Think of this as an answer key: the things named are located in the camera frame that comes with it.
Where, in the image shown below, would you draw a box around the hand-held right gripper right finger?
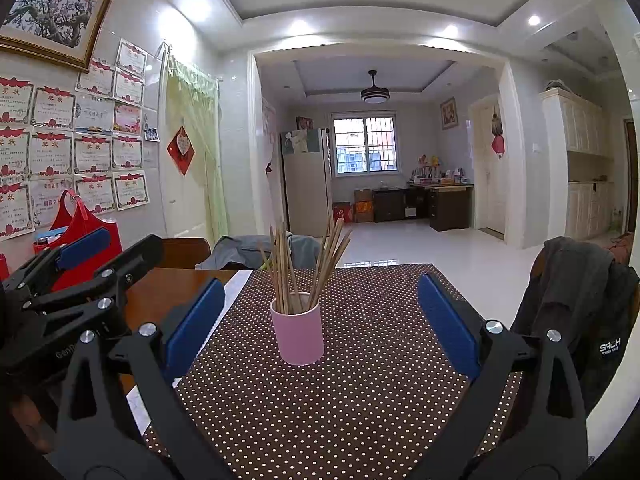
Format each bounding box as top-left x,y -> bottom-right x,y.
416,272 -> 588,480

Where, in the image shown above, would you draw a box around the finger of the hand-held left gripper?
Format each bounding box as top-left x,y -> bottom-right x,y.
0,226 -> 112,296
20,233 -> 164,343

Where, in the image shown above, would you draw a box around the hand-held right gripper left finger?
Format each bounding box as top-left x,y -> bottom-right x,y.
52,277 -> 227,480

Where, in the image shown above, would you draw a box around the pink cup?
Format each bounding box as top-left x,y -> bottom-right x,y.
270,305 -> 325,367

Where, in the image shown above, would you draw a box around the bunch of wooden chopsticks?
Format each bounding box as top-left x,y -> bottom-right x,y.
257,214 -> 353,315

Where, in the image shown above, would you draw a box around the red bag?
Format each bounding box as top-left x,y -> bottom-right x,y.
32,190 -> 123,293

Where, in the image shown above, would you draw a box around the brown wooden chair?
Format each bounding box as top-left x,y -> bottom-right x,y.
160,237 -> 212,271
527,247 -> 548,286

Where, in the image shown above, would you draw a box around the light grey jacket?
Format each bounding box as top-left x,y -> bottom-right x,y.
197,234 -> 322,272

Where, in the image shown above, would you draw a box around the light green curtain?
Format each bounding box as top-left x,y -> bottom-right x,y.
165,55 -> 228,246

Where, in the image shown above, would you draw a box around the dark wooden desk cabinet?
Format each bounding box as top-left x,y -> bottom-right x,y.
372,185 -> 475,231

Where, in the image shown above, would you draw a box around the dark grey jacket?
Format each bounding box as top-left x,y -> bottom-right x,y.
510,236 -> 640,413

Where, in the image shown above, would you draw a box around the brown polka dot tablecloth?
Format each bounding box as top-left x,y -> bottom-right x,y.
142,262 -> 531,480

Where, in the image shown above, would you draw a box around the cardboard box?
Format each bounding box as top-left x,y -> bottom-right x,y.
354,189 -> 373,223

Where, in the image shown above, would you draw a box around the white door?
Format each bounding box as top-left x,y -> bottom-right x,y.
470,95 -> 508,236

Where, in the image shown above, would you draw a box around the assorted colourful desk items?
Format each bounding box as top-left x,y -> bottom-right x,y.
412,155 -> 471,186

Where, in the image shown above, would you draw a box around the silver refrigerator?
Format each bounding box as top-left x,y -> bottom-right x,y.
280,127 -> 333,238

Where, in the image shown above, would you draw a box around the barred window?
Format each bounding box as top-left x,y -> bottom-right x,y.
332,115 -> 399,176

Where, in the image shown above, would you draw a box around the red hanging door ornament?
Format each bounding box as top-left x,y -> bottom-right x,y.
489,105 -> 506,161

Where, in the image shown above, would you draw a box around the small framed picture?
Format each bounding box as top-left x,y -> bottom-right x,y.
440,96 -> 458,131

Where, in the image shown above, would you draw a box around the brown wooden door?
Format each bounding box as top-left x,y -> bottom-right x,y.
622,117 -> 640,233

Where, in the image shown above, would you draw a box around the ceiling fan lamp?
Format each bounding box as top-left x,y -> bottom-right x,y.
360,70 -> 391,106

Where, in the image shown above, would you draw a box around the framed tree painting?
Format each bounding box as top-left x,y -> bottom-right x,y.
0,0 -> 117,73

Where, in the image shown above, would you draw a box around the group of wall certificates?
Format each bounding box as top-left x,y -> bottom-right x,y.
0,37 -> 151,241

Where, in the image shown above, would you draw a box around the red diamond wall decoration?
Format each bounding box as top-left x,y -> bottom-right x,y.
166,126 -> 194,177

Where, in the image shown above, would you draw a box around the white wall cupboard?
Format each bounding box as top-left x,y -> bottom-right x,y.
539,87 -> 616,241

